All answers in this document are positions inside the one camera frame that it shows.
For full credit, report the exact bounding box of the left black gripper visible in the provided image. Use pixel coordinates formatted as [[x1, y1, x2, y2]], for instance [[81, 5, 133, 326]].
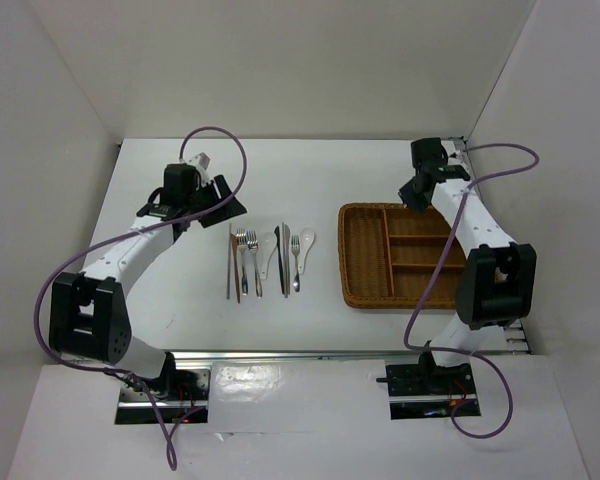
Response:
[[184, 174, 246, 228]]

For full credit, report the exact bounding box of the white ceramic spoon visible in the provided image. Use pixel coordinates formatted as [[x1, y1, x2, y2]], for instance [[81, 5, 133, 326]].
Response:
[[298, 228, 316, 275], [259, 232, 277, 280]]

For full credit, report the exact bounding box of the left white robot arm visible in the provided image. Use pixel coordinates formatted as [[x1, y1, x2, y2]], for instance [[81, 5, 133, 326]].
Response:
[[48, 153, 246, 399]]

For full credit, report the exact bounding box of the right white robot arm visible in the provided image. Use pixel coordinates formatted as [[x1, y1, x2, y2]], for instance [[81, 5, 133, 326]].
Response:
[[399, 137, 537, 392]]

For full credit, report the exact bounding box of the steel fork left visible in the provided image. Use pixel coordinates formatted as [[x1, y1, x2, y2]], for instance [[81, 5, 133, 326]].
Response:
[[236, 228, 249, 296]]

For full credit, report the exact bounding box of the steel fork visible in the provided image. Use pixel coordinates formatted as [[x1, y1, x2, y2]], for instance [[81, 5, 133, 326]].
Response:
[[246, 230, 263, 298], [236, 228, 249, 296], [291, 235, 300, 292]]

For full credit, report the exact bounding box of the copper chopstick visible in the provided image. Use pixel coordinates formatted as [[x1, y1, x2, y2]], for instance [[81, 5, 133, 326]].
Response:
[[230, 233, 241, 304]]

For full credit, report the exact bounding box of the silver knife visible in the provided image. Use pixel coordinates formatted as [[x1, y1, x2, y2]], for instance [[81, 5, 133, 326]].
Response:
[[281, 223, 291, 298]]

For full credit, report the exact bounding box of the steel fork right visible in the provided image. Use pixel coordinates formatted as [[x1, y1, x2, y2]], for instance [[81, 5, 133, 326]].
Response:
[[291, 235, 300, 292]]

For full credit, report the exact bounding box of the wicker cutlery tray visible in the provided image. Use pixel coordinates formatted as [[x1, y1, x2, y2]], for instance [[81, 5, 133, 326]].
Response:
[[338, 203, 450, 309]]

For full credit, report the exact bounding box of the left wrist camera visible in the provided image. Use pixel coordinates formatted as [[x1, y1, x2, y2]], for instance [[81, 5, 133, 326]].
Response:
[[180, 152, 211, 173]]

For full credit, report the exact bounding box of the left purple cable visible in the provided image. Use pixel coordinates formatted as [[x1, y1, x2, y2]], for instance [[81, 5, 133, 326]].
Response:
[[32, 126, 249, 472]]

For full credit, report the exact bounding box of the purple cable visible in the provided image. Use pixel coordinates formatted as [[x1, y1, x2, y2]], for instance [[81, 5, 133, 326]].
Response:
[[32, 126, 249, 472], [403, 143, 540, 440]]

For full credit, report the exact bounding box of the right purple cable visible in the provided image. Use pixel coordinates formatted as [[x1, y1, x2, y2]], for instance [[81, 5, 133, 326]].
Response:
[[403, 143, 540, 440]]

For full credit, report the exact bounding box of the aluminium rail front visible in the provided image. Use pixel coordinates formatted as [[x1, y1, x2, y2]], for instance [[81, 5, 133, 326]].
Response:
[[58, 349, 531, 365]]

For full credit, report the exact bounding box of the aluminium rail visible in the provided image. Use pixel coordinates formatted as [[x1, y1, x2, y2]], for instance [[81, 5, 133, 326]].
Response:
[[449, 167, 537, 352], [58, 349, 531, 365]]

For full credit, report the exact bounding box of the aluminium rail right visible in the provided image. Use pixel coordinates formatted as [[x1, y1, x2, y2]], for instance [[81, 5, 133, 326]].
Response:
[[449, 167, 537, 352]]

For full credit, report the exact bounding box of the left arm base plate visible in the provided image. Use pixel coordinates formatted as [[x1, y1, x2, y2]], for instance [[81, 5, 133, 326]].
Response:
[[114, 368, 211, 425]]

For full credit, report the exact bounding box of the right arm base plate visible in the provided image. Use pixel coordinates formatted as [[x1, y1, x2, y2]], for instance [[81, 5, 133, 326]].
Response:
[[376, 364, 481, 420]]

